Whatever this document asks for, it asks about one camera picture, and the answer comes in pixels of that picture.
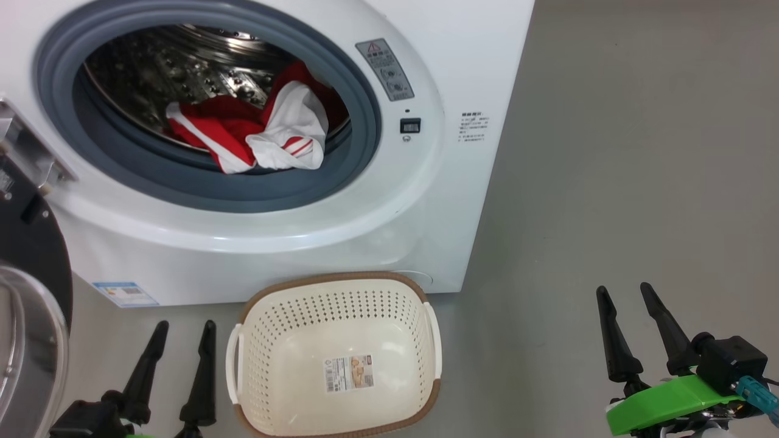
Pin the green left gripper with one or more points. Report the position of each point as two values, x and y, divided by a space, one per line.
139 435

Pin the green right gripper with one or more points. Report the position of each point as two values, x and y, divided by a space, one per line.
657 404

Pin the washing machine door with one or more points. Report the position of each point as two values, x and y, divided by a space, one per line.
30 243

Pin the red and white garment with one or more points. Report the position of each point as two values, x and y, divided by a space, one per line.
225 125

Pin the cream perforated laundry basket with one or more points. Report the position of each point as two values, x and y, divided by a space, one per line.
292 377

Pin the printed label sticker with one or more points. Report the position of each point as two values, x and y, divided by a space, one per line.
349 373

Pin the white front-load washing machine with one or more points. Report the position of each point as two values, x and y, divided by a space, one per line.
456 213

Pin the steel washer drum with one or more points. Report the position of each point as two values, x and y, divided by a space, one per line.
182 73

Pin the blue energy label sticker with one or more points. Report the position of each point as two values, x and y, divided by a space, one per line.
126 294

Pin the round white filter cover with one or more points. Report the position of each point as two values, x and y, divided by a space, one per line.
417 278

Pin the grey warning sticker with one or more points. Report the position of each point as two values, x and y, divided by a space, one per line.
384 70

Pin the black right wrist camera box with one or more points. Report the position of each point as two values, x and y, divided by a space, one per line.
730 362

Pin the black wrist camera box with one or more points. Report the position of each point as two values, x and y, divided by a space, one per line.
730 362
85 420

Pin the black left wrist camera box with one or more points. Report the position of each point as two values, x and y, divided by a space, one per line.
85 420

